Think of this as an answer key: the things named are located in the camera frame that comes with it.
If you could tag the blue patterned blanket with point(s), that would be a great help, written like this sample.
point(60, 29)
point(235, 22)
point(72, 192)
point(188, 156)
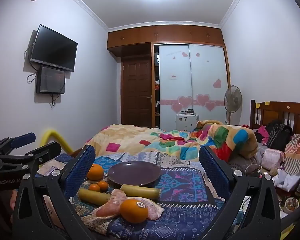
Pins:
point(185, 182)

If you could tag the colourful patchwork blanket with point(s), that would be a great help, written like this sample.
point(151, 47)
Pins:
point(145, 135)

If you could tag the small round bowl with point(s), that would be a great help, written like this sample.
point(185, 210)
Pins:
point(292, 205)

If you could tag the wooden wardrobe with sliding doors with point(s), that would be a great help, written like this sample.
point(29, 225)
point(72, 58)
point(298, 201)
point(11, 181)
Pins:
point(202, 67)

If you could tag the yellow foam tube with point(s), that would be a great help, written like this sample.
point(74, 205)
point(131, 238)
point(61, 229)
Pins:
point(57, 135)

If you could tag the black wall television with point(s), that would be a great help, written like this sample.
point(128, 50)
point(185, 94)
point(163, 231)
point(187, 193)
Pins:
point(53, 47)

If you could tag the pink bag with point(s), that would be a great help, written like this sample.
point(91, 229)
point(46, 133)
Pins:
point(272, 158)

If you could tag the grey pillow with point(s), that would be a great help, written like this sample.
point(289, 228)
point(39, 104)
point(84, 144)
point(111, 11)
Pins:
point(242, 162)

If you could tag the dark round jar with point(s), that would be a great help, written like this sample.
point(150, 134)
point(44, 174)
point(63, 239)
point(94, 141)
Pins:
point(182, 112)
point(190, 111)

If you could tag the striped tote bag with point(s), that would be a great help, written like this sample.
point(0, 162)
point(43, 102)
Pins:
point(297, 152)

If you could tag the wooden bed headboard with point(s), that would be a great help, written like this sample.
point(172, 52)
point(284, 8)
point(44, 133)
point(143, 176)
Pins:
point(277, 110)

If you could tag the standing electric fan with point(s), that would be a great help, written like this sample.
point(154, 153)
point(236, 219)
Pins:
point(232, 97)

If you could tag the brown wooden door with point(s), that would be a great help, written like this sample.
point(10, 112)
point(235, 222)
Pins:
point(136, 92)

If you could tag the white box appliance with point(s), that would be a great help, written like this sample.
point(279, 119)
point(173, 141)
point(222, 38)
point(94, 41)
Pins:
point(186, 122)

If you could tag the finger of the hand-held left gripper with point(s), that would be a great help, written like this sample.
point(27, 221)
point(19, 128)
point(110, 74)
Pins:
point(46, 150)
point(22, 138)

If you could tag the pink cloth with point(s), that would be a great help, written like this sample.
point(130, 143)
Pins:
point(262, 132)

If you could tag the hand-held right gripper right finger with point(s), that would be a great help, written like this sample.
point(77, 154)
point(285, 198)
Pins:
point(212, 170)

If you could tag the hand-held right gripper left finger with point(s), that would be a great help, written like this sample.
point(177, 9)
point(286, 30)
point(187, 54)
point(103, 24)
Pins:
point(80, 170)

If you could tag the dark purple plate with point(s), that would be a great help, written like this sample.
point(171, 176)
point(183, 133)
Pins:
point(133, 172)

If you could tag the white crumpled paper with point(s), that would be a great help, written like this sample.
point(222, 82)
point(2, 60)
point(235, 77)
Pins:
point(287, 180)

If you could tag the yellow sugarcane piece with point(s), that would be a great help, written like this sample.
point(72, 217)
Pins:
point(140, 192)
point(95, 195)

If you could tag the black bag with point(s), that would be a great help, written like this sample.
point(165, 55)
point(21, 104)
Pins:
point(278, 135)

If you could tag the large plain orange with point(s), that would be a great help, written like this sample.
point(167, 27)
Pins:
point(96, 172)

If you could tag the large orange with sticker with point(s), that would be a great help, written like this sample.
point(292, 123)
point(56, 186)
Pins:
point(132, 212)

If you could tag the small black wall monitor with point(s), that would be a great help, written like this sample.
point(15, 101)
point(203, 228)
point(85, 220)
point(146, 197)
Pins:
point(51, 80)

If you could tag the small tangerine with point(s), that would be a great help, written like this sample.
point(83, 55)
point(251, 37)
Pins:
point(103, 185)
point(94, 188)

